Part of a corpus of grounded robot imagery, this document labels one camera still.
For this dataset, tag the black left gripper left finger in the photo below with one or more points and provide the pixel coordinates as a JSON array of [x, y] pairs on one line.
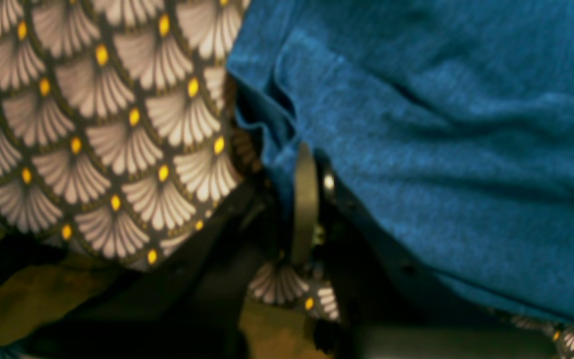
[[189, 307]]

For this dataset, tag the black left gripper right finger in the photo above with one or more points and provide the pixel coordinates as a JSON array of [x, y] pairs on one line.
[[391, 307]]

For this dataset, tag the blue long-sleeve T-shirt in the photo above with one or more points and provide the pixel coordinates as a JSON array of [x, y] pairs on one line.
[[452, 121]]

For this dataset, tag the patterned fan-motif tablecloth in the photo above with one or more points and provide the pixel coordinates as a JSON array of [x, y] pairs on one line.
[[119, 140]]

